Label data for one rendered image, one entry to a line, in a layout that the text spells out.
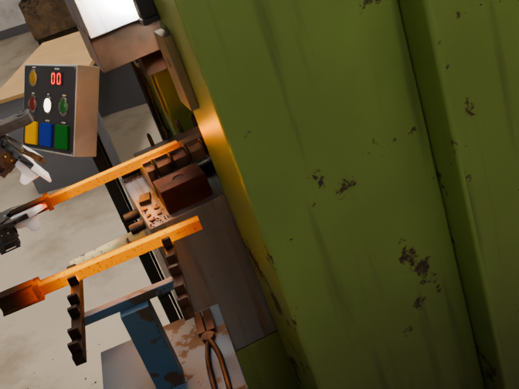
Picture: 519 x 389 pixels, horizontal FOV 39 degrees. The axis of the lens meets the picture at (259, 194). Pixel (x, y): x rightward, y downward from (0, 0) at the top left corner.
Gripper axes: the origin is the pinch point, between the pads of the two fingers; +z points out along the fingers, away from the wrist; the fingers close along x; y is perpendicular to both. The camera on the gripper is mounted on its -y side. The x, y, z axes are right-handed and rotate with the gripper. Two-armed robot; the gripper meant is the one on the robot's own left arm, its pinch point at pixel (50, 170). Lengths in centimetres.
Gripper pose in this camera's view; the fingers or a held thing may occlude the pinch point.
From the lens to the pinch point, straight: 193.5
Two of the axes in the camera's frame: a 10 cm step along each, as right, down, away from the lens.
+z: 7.0, 5.2, 4.9
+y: -6.2, 7.8, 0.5
